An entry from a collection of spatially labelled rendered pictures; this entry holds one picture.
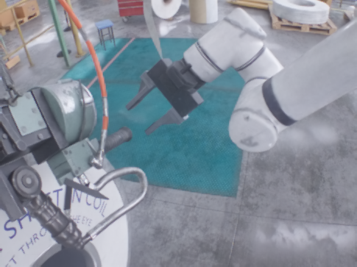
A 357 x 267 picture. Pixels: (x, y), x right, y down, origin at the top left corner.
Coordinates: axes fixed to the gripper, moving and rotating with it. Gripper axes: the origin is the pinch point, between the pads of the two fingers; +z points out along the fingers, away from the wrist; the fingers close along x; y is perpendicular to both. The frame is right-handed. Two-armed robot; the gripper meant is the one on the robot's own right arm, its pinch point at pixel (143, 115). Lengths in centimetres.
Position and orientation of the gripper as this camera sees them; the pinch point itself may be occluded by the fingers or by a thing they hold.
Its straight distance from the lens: 67.1
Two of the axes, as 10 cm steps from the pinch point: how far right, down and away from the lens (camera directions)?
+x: -6.2, -7.8, 0.3
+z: -7.1, 5.7, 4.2
